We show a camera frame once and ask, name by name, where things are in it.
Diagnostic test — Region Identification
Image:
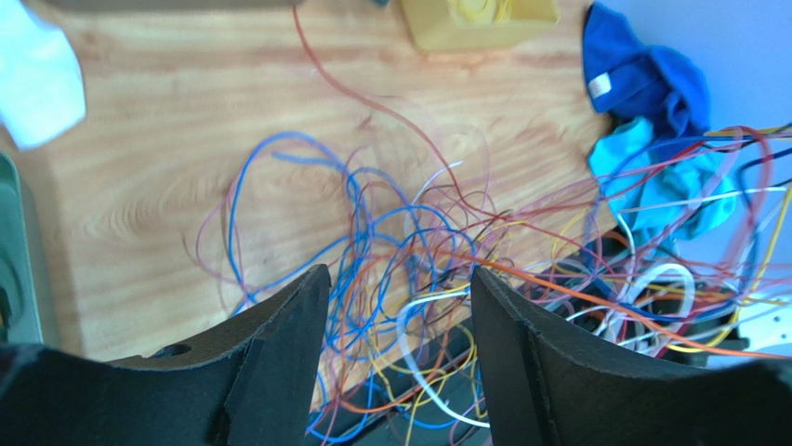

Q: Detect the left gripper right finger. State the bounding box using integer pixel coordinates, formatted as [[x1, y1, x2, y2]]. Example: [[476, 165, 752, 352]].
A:
[[469, 266, 676, 446]]

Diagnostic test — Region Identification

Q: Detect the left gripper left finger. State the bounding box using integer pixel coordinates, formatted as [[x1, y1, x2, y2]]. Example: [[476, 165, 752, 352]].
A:
[[105, 264, 332, 446]]

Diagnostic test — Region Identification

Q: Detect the multicolour cable pile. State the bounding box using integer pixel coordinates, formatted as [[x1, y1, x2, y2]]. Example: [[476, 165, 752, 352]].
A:
[[194, 124, 792, 446]]

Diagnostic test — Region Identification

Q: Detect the yellow cable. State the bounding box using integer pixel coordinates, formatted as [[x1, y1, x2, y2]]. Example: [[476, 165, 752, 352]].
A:
[[455, 0, 515, 21]]

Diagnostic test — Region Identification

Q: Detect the cyan cloth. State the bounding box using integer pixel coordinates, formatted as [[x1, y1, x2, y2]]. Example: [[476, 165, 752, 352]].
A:
[[588, 117, 719, 246]]

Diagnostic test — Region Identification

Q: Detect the green plastic tray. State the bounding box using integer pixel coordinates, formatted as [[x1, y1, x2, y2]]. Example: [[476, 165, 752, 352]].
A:
[[1, 154, 46, 344]]

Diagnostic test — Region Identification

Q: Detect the dark blue towel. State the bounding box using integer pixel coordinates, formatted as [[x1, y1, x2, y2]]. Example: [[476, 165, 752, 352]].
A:
[[582, 2, 711, 138]]

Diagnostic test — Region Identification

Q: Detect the white hanging tank top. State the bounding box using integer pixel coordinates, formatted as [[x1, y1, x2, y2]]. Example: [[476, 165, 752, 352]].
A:
[[1, 1, 86, 151]]

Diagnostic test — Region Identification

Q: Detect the yellow plastic tray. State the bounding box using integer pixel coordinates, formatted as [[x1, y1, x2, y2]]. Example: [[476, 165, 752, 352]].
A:
[[400, 0, 560, 53]]

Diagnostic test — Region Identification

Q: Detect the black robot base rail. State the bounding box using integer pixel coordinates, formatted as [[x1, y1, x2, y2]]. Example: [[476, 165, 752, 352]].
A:
[[308, 223, 750, 435]]

